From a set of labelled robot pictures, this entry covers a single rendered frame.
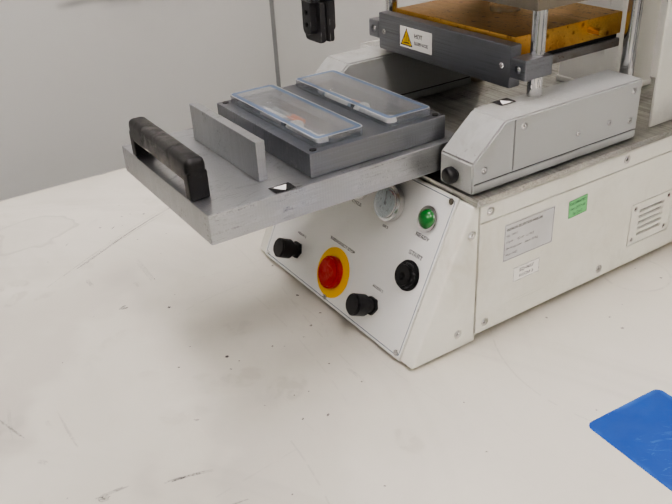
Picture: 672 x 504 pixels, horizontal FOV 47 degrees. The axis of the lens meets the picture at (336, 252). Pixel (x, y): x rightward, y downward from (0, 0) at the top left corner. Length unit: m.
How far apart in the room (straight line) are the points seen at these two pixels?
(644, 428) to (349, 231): 0.38
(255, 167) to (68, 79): 1.55
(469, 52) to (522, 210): 0.18
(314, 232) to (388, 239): 0.14
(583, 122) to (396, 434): 0.38
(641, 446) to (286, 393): 0.35
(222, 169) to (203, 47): 1.61
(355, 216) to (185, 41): 1.51
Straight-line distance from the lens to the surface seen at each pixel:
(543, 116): 0.82
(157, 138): 0.76
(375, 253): 0.87
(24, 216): 1.30
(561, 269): 0.93
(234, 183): 0.74
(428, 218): 0.81
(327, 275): 0.92
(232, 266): 1.04
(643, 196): 1.00
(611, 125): 0.92
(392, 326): 0.85
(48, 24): 2.21
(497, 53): 0.85
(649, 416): 0.82
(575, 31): 0.92
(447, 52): 0.91
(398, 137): 0.78
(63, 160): 2.30
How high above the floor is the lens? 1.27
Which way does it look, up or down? 29 degrees down
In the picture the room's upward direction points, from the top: 3 degrees counter-clockwise
